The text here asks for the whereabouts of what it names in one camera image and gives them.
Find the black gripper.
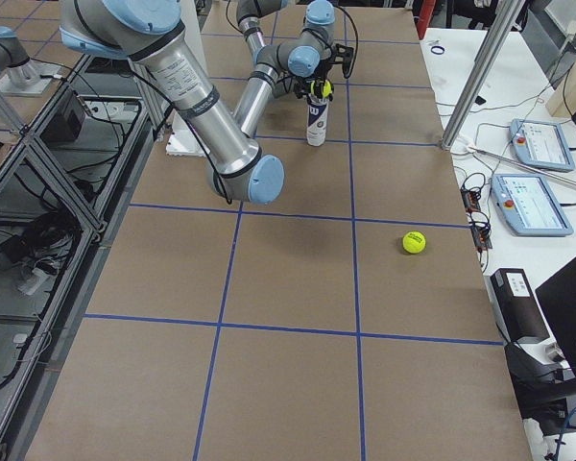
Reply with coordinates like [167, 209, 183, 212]
[310, 61, 335, 100]

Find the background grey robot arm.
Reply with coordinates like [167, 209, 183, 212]
[0, 26, 40, 93]

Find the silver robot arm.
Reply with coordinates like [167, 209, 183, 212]
[60, 1, 335, 204]
[235, 0, 294, 61]

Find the upper blue teach pendant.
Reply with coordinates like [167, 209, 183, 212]
[510, 119, 575, 172]

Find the blue teach pendant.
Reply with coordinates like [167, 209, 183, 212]
[510, 119, 575, 172]
[491, 174, 574, 237]

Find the lower blue teach pendant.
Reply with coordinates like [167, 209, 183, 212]
[491, 174, 574, 237]

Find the dark brown box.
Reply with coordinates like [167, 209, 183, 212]
[489, 268, 549, 344]

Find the black computer monitor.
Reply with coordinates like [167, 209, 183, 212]
[536, 256, 576, 371]

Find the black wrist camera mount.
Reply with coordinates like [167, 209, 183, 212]
[332, 43, 355, 68]

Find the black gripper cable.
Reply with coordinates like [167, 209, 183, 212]
[333, 5, 359, 81]

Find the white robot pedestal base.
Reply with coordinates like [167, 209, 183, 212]
[166, 0, 206, 157]

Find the aluminium frame post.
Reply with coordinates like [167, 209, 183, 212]
[441, 0, 524, 151]

